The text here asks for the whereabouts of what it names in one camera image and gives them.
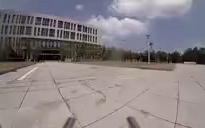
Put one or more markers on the row of trees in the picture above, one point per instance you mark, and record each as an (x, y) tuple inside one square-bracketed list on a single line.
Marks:
[(190, 55), (80, 51)]

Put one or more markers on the grey concrete slab pavement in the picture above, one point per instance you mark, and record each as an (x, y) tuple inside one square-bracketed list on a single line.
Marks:
[(123, 86)]

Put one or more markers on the tall mast pole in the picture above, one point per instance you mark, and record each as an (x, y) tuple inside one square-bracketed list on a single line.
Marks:
[(148, 50)]

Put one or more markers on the white building with window grid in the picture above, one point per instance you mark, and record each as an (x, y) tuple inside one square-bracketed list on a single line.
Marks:
[(46, 31)]

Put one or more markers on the robot's own part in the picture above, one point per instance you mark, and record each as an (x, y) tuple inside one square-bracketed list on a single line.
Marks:
[(133, 123), (69, 123)]

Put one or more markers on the dark kerb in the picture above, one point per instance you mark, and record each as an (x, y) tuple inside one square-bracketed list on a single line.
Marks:
[(10, 70)]

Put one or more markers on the dry grass strip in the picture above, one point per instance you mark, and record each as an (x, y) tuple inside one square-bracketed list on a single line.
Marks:
[(6, 66)]

